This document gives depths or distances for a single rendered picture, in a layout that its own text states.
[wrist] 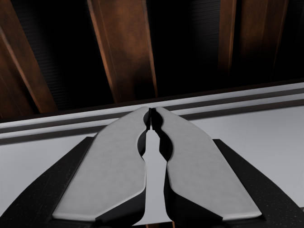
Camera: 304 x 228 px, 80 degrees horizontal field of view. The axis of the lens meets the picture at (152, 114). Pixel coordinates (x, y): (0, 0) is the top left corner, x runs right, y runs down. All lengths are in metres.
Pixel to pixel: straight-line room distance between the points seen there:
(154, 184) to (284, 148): 0.17
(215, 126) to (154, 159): 0.08
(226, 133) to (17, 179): 0.26
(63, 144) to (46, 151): 0.02
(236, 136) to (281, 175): 0.10
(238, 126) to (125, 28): 0.23
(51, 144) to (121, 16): 0.22
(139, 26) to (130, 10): 0.03
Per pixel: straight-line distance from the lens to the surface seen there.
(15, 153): 0.26
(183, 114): 0.21
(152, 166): 0.24
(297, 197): 0.36
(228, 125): 0.22
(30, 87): 0.37
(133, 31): 0.34
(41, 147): 0.24
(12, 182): 0.30
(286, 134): 0.26
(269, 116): 0.23
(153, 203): 0.29
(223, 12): 0.35
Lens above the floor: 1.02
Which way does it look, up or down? 61 degrees down
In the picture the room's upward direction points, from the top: 176 degrees clockwise
